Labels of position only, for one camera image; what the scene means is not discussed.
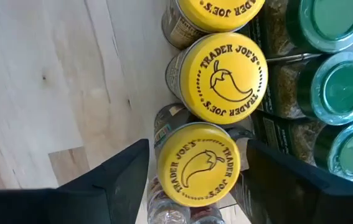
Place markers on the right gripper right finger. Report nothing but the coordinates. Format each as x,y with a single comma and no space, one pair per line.
304,205

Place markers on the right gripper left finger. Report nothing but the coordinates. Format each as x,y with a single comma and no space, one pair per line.
70,208

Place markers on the dark green black pepper tin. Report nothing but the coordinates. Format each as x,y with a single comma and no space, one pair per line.
241,196

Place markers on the green lid glass spice jar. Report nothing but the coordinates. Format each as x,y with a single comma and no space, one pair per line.
347,152
335,88
325,21

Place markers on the glass saffron jar cork lid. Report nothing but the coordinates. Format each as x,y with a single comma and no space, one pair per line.
207,216
163,211

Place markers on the yellow lid chili onion can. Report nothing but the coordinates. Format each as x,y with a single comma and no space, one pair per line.
198,165
223,77
219,12

